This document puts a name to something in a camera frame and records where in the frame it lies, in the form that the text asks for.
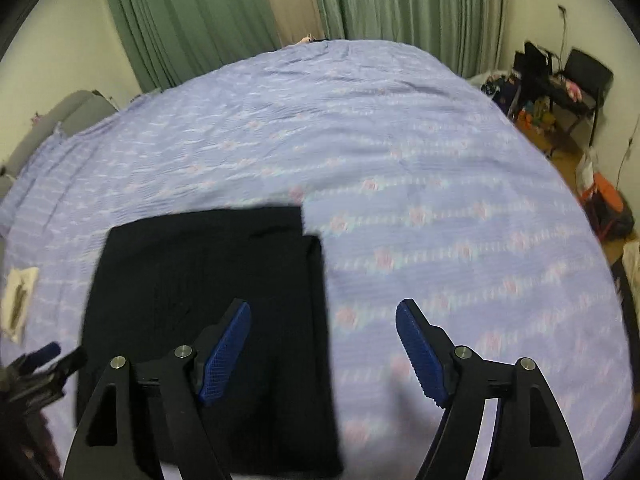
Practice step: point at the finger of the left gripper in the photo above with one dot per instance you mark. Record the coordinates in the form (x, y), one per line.
(42, 356)
(65, 364)

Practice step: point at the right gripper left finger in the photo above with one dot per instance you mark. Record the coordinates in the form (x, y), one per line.
(115, 440)

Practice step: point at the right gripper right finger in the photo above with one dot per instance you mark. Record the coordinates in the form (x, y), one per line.
(530, 440)

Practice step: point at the black pants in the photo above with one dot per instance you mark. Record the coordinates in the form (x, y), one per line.
(244, 289)

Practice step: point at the folded cream garment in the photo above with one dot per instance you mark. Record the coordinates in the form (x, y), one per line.
(20, 286)

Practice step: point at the orange stool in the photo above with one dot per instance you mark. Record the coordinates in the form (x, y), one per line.
(607, 211)

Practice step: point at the grey padded headboard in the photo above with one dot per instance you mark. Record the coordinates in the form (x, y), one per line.
(75, 113)

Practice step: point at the lavender floral bed cover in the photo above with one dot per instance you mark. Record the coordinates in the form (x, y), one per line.
(418, 186)

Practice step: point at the colourful toys on floor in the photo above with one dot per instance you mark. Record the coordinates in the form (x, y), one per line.
(536, 116)

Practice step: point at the pink plush toy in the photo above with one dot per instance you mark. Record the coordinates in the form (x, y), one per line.
(573, 91)

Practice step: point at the black folding chair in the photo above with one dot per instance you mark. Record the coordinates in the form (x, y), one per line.
(593, 78)

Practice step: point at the green curtain left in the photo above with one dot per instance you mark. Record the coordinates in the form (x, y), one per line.
(168, 42)

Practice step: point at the green curtain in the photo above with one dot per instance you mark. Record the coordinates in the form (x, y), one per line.
(168, 42)
(465, 35)

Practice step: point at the black bag on chair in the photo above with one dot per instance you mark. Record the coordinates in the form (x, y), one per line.
(533, 63)

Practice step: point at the green curtain right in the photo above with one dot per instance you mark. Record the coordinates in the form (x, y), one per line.
(465, 35)

